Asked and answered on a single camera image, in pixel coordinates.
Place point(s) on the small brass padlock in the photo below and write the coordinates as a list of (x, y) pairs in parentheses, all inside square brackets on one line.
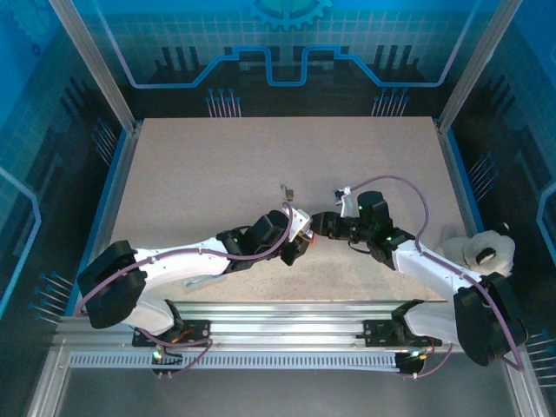
[(290, 194)]

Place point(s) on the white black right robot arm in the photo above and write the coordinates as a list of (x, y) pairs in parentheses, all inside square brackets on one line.
[(434, 271)]

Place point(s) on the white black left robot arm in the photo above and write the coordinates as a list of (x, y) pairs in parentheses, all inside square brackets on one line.
[(182, 265)]

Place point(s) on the white grey plush toy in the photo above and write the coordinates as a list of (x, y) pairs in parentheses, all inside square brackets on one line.
[(491, 245)]

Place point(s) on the aluminium mounting rail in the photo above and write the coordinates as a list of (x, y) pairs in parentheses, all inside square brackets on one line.
[(282, 323)]

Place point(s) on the blue-edged aluminium side rail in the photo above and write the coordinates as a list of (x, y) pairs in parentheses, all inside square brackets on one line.
[(107, 217), (459, 174)]

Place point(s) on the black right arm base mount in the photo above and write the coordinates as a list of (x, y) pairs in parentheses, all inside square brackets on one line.
[(378, 332)]

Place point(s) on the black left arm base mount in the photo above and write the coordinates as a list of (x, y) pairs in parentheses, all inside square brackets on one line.
[(200, 332)]

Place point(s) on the aluminium frame post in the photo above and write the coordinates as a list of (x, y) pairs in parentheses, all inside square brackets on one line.
[(97, 65), (478, 65)]

